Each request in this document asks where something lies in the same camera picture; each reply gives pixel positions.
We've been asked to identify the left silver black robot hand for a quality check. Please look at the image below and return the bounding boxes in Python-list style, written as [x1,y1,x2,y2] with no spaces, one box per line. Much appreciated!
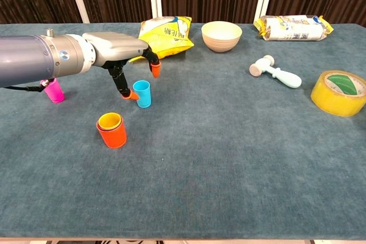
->
[82,31,162,102]

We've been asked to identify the light blue plastic cup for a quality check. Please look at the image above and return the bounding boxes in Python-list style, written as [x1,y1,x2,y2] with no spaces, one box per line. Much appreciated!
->
[132,80,152,109]

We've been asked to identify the yellow plastic cup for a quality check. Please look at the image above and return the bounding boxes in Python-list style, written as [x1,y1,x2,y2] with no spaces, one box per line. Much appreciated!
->
[98,112,122,130]

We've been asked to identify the pink plastic cup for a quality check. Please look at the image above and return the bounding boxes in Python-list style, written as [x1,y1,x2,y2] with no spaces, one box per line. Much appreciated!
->
[42,78,66,104]

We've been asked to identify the yellow snack bag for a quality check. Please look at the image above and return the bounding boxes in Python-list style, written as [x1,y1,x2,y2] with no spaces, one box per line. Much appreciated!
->
[129,15,195,63]

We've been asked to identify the orange plastic cup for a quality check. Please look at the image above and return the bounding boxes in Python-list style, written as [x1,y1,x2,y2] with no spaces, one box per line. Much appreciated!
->
[96,115,128,149]

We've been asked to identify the beige bowl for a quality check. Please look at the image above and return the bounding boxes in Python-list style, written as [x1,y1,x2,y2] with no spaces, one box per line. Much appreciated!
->
[201,21,243,53]

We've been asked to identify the teal table cloth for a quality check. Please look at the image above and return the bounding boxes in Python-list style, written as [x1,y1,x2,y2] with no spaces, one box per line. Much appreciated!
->
[0,22,366,241]

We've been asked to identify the pale blue toy hammer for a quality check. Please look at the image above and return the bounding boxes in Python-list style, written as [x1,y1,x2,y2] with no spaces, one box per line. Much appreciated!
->
[249,54,303,89]

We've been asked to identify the clear bread package yellow ends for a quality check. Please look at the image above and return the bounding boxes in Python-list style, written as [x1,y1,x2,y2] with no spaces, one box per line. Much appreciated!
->
[253,14,335,42]

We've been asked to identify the yellow packing tape roll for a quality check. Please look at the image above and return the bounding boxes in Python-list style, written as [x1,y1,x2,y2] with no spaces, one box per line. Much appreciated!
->
[311,70,366,117]

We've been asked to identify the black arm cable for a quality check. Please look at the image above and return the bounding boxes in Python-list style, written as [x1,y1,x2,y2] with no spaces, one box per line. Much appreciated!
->
[3,79,55,93]

